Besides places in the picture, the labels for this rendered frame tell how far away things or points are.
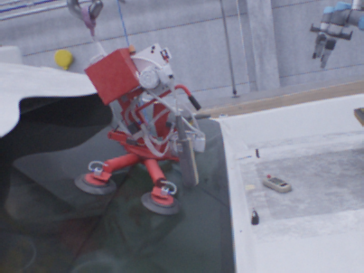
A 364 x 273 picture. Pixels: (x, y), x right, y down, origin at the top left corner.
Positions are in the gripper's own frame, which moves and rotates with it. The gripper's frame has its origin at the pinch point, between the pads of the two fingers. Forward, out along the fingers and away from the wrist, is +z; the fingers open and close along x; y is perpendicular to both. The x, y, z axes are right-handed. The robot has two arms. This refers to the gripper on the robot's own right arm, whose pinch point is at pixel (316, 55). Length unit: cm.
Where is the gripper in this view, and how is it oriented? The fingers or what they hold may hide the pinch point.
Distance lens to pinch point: 245.9
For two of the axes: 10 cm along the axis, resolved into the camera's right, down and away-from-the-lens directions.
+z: -2.5, 9.5, 1.9
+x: 1.4, -1.6, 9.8
